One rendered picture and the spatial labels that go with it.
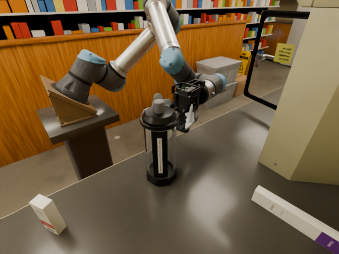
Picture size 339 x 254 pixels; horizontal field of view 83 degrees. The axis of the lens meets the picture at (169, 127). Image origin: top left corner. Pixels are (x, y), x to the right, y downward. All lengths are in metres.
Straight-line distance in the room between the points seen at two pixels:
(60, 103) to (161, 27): 0.53
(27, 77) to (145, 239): 1.94
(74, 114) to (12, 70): 1.30
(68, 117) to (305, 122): 0.90
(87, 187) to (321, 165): 0.71
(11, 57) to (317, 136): 2.16
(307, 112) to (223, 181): 0.31
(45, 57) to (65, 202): 1.73
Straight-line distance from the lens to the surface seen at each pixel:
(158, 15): 0.84
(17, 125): 2.40
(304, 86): 0.61
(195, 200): 0.60
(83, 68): 0.99
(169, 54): 0.66
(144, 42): 1.03
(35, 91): 2.28
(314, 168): 0.73
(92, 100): 1.20
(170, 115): 0.48
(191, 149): 0.75
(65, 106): 0.96
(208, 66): 2.87
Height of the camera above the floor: 1.42
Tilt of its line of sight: 34 degrees down
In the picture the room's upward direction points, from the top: straight up
